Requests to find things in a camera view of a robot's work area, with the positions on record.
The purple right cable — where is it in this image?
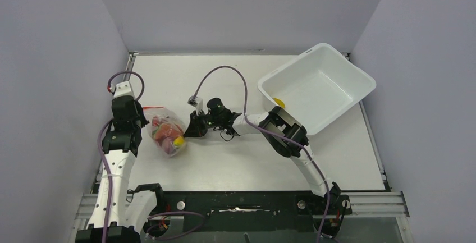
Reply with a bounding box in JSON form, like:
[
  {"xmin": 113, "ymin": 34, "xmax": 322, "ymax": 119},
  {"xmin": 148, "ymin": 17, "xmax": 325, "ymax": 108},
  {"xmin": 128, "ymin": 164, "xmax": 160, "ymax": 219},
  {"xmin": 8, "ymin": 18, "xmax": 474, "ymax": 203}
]
[{"xmin": 189, "ymin": 66, "xmax": 332, "ymax": 243}]

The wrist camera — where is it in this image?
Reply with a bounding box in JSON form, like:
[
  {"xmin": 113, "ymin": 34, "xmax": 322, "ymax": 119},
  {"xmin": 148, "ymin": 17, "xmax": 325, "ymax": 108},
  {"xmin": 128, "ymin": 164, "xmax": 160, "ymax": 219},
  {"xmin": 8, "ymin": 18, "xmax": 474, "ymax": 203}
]
[
  {"xmin": 187, "ymin": 95, "xmax": 203, "ymax": 116},
  {"xmin": 108, "ymin": 81, "xmax": 135, "ymax": 99}
]

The clear zip top bag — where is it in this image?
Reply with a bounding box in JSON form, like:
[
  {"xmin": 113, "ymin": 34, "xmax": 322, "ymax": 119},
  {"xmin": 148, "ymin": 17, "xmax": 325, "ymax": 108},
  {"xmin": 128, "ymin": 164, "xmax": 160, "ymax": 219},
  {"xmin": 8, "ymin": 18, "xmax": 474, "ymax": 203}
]
[{"xmin": 143, "ymin": 106, "xmax": 187, "ymax": 157}]

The yellow banana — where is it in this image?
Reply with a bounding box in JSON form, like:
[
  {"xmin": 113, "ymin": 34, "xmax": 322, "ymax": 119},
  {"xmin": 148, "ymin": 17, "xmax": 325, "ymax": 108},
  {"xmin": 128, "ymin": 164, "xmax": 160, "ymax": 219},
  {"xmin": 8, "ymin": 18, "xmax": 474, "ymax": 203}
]
[{"xmin": 173, "ymin": 136, "xmax": 186, "ymax": 148}]

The watermelon slice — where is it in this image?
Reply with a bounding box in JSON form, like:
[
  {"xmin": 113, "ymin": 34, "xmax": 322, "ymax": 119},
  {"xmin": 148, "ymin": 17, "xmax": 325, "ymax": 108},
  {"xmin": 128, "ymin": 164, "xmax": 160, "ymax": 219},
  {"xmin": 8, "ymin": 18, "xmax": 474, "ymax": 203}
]
[{"xmin": 152, "ymin": 123, "xmax": 181, "ymax": 146}]

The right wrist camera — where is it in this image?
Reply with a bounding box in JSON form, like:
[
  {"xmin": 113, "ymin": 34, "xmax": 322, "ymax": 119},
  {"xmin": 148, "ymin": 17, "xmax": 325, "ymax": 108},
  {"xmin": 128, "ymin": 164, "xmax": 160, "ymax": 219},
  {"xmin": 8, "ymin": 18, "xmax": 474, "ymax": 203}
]
[{"xmin": 187, "ymin": 95, "xmax": 203, "ymax": 116}]

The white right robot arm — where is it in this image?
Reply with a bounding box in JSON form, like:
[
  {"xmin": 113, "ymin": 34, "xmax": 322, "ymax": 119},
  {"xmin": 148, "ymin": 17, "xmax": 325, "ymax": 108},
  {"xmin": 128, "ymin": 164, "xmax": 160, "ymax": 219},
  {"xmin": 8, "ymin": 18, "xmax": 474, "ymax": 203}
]
[{"xmin": 185, "ymin": 97, "xmax": 351, "ymax": 217}]

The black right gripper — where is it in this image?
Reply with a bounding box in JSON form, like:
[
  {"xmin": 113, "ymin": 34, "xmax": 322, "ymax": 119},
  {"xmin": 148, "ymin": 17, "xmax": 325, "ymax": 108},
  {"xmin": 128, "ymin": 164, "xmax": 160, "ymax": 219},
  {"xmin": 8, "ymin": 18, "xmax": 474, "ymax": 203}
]
[{"xmin": 185, "ymin": 108, "xmax": 223, "ymax": 137}]

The yellow star fruit slice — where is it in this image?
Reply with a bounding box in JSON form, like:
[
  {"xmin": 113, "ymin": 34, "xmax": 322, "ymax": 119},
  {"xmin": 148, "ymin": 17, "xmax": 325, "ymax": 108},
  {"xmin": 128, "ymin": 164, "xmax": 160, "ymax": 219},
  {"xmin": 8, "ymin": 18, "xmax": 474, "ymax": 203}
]
[{"xmin": 272, "ymin": 98, "xmax": 286, "ymax": 109}]

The purple onion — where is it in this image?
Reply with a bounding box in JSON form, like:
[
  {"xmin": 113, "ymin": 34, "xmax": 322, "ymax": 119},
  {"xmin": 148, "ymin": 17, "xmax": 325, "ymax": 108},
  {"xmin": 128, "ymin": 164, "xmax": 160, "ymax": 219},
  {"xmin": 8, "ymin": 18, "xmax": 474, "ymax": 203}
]
[{"xmin": 161, "ymin": 140, "xmax": 178, "ymax": 157}]

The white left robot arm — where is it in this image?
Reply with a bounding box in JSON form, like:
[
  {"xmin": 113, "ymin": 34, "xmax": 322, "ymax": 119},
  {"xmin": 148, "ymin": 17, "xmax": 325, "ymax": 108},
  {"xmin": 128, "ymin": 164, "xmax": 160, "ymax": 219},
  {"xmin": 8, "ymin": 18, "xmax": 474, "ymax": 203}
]
[{"xmin": 75, "ymin": 95, "xmax": 206, "ymax": 242}]

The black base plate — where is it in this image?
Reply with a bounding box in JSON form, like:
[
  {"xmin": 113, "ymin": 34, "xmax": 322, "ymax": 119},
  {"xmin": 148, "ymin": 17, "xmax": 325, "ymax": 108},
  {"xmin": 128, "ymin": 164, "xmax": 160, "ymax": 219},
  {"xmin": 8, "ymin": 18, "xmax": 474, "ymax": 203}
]
[{"xmin": 144, "ymin": 191, "xmax": 353, "ymax": 236}]

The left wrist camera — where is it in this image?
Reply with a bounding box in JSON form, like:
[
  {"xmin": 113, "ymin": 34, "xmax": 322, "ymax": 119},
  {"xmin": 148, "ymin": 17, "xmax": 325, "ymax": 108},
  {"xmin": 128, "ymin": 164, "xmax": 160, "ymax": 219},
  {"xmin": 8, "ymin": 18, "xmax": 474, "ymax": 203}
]
[{"xmin": 108, "ymin": 81, "xmax": 135, "ymax": 99}]

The white plastic tub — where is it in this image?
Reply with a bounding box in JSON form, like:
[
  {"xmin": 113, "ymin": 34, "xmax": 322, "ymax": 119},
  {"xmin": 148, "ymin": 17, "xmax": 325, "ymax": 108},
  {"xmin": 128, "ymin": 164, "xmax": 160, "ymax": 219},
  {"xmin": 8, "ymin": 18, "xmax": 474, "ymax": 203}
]
[{"xmin": 257, "ymin": 43, "xmax": 376, "ymax": 135}]

